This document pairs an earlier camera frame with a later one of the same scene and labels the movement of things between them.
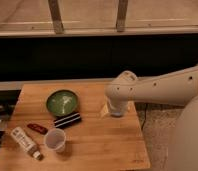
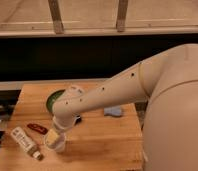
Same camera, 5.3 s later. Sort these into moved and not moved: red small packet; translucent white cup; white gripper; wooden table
Moved: white gripper
Not moved: red small packet; wooden table; translucent white cup
